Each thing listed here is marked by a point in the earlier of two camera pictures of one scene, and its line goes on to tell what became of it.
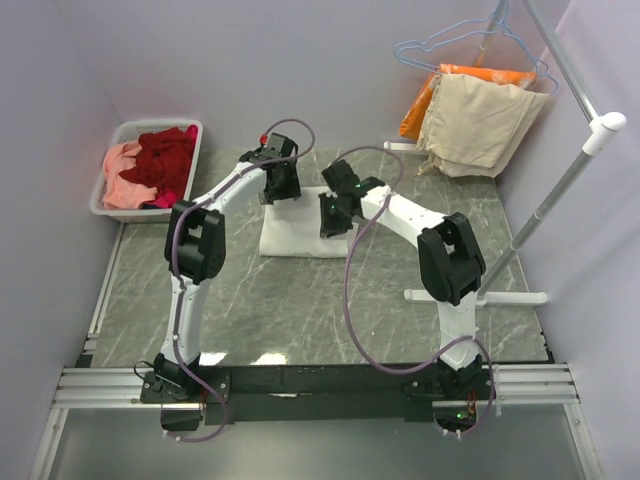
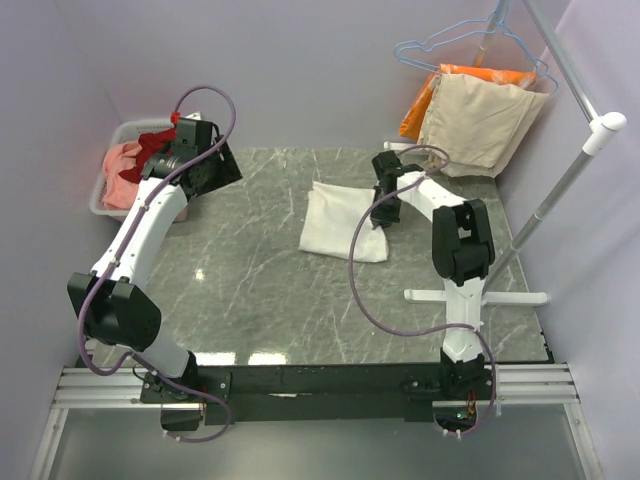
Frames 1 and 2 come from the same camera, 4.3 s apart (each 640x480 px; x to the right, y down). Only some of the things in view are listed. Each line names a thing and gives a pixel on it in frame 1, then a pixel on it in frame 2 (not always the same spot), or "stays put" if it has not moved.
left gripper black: (291, 190) to (228, 170)
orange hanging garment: (412, 119) stays put
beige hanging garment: (472, 125) stays put
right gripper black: (329, 227) to (381, 219)
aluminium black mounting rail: (327, 393) stays put
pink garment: (120, 192) stays put
